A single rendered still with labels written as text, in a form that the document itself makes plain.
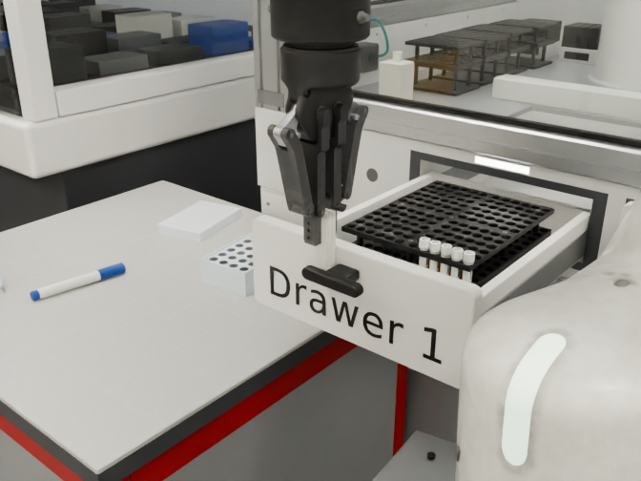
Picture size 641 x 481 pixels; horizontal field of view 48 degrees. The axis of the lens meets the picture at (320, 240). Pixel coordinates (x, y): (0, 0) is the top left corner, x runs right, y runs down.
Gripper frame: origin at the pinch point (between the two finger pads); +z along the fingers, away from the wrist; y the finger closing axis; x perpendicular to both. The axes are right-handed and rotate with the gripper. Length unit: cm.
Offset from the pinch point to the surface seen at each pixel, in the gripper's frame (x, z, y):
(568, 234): 15.7, 4.6, -28.9
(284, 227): -6.3, 0.7, -1.3
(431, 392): -5, 41, -35
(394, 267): 8.7, 0.8, -1.1
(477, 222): 6.5, 3.5, -22.5
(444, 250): 8.5, 2.7, -11.3
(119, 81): -77, -2, -31
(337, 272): 3.1, 2.4, 1.0
